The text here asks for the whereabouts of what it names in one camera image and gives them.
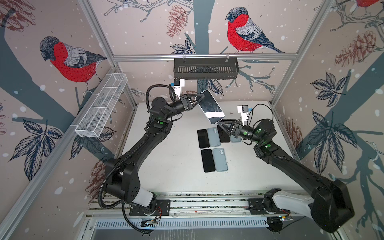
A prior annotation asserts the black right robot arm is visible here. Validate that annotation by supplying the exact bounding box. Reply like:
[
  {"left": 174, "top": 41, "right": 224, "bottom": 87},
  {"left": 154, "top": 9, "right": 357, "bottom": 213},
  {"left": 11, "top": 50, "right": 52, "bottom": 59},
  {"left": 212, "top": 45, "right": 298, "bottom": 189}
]
[{"left": 218, "top": 119, "right": 355, "bottom": 233}]

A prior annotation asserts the light blue case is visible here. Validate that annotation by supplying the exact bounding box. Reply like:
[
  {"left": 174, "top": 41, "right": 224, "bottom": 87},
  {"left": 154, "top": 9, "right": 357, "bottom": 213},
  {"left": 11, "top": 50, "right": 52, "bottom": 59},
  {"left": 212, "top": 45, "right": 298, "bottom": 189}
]
[{"left": 207, "top": 127, "right": 221, "bottom": 147}]

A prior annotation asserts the aluminium mounting rail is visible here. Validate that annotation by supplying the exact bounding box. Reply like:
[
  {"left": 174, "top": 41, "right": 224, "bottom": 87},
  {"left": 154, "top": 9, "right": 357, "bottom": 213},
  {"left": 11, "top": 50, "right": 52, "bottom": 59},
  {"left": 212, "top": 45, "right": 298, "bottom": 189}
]
[{"left": 86, "top": 191, "right": 313, "bottom": 219}]

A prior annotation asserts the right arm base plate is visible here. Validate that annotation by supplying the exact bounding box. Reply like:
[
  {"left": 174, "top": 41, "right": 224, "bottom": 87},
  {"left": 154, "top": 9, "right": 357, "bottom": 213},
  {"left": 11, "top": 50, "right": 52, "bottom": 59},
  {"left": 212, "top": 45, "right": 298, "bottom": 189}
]
[{"left": 247, "top": 198, "right": 291, "bottom": 216}]

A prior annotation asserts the black left corrugated cable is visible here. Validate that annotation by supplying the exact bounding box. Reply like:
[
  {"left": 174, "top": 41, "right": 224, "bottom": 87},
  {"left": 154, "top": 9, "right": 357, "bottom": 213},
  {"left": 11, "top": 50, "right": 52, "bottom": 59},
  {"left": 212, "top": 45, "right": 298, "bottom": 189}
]
[{"left": 97, "top": 83, "right": 175, "bottom": 235}]

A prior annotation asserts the white mesh tray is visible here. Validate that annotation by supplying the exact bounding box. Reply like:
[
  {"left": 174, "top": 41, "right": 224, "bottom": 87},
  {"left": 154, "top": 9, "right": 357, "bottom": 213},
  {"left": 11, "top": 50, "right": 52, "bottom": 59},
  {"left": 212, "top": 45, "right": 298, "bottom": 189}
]
[{"left": 75, "top": 73, "right": 128, "bottom": 138}]

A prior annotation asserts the bare black phone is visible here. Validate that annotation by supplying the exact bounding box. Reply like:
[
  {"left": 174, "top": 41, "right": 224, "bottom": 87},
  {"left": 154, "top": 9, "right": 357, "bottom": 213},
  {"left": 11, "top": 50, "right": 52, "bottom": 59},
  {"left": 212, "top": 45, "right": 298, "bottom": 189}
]
[
  {"left": 197, "top": 129, "right": 210, "bottom": 149},
  {"left": 217, "top": 126, "right": 231, "bottom": 143}
]

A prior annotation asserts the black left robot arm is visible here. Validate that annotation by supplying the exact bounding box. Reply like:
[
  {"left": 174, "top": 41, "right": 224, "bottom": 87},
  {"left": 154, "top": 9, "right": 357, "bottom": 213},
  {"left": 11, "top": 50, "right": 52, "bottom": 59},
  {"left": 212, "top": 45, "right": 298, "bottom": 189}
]
[{"left": 98, "top": 94, "right": 204, "bottom": 212}]

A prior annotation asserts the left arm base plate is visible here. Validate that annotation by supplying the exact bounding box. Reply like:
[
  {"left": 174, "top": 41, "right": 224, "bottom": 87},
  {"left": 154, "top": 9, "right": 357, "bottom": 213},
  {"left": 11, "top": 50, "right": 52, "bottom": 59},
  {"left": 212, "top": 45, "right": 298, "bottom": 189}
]
[{"left": 129, "top": 199, "right": 171, "bottom": 217}]

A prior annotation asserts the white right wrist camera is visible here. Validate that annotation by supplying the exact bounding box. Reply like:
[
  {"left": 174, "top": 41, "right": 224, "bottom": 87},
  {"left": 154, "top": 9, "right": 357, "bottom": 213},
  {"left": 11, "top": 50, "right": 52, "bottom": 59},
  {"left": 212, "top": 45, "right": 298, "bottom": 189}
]
[{"left": 237, "top": 105, "right": 250, "bottom": 125}]

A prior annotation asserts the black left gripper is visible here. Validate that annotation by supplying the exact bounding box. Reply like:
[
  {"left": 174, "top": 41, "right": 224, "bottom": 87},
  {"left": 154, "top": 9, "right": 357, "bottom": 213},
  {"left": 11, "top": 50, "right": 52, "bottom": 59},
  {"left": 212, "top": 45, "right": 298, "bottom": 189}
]
[{"left": 163, "top": 95, "right": 203, "bottom": 122}]

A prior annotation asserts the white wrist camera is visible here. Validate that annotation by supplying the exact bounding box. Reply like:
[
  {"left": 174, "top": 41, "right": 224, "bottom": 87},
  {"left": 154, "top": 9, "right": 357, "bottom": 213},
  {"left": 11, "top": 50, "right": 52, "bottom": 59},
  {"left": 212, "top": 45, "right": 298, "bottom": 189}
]
[
  {"left": 171, "top": 79, "right": 185, "bottom": 99},
  {"left": 237, "top": 105, "right": 250, "bottom": 125}
]

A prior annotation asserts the black wire basket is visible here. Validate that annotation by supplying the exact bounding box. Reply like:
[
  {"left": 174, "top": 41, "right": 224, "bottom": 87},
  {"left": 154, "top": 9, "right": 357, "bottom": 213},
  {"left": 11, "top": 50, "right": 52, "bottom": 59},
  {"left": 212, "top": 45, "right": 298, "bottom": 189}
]
[{"left": 174, "top": 58, "right": 239, "bottom": 80}]

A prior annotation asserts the black right thin cable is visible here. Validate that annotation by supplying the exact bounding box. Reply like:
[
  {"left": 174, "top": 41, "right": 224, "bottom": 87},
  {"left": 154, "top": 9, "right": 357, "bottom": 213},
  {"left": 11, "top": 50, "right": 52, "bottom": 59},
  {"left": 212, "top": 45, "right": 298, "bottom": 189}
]
[{"left": 245, "top": 103, "right": 343, "bottom": 240}]

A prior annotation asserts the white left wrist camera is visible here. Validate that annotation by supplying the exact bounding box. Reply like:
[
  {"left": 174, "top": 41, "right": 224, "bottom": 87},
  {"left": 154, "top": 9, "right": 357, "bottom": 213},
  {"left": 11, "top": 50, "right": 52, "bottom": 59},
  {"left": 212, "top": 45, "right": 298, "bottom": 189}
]
[{"left": 171, "top": 79, "right": 185, "bottom": 99}]

